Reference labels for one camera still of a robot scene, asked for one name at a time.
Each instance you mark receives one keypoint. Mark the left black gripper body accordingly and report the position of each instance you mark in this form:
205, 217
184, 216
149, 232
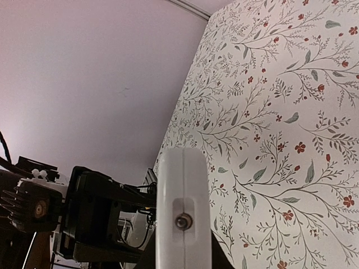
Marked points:
89, 229

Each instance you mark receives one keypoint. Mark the white red remote control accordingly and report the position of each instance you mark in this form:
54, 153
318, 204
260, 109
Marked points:
183, 233

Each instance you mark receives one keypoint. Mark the floral patterned table mat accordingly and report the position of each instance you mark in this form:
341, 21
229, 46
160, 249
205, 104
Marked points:
271, 100

